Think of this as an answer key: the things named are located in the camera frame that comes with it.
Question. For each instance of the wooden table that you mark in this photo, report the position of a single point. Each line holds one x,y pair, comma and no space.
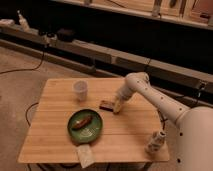
122,138

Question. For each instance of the small clear bottle on table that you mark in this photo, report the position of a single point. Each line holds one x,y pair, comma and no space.
156,142

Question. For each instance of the white spray bottle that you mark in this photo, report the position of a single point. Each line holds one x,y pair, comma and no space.
23,22

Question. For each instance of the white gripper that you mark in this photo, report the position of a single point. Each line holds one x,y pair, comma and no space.
124,93

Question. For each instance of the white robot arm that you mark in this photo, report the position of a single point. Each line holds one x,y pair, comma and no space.
195,140

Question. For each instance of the green frying pan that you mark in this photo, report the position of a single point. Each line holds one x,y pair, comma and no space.
83,137

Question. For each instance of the brown sausage in pan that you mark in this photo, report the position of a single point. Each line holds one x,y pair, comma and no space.
82,123

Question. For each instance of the black round object on ledge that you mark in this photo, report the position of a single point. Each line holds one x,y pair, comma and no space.
66,35

